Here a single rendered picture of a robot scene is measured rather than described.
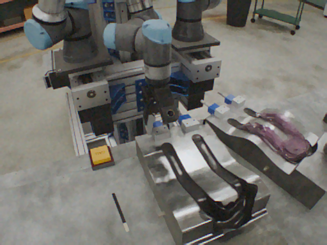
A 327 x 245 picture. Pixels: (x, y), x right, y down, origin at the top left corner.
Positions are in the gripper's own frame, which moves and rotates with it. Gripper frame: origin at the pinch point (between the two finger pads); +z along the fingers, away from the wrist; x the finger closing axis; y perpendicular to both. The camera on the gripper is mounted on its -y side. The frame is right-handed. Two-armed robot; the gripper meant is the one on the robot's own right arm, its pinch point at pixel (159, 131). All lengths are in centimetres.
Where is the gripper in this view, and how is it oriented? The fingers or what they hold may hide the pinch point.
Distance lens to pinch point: 79.6
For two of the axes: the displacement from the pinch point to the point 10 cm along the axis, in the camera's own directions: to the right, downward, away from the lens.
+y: -3.6, -6.2, 7.0
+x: -9.3, 2.4, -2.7
